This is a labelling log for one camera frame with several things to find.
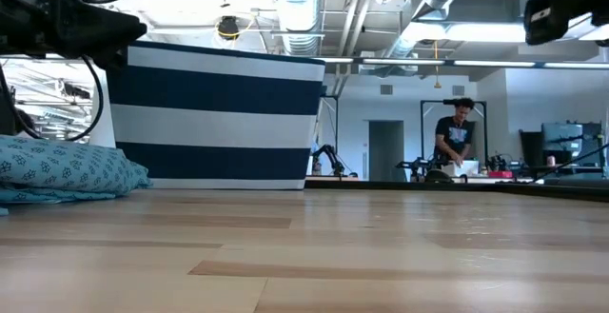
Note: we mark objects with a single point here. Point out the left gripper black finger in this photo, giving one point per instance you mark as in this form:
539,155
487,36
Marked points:
100,30

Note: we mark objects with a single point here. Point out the background black robot arm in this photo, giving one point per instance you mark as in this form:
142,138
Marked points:
330,153

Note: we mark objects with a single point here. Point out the navy white striped fabric basket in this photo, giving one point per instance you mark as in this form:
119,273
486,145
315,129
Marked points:
214,89

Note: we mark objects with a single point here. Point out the blue patterned folded cloth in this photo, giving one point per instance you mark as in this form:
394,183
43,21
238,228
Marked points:
62,165

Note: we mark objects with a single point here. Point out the computer monitor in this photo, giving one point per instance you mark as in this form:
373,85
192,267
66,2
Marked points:
571,142

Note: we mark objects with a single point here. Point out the person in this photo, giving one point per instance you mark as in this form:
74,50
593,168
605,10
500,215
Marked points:
454,134

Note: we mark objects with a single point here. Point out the ceiling strip light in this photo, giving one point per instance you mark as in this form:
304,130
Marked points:
404,61

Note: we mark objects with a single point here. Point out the white box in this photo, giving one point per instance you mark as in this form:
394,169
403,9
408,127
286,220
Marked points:
468,168

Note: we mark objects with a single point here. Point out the dark grey door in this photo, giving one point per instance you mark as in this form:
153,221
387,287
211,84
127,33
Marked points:
385,151

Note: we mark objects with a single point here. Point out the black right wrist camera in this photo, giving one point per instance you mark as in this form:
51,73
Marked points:
544,20

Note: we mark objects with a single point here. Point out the black table frame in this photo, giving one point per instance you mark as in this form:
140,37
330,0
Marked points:
547,191

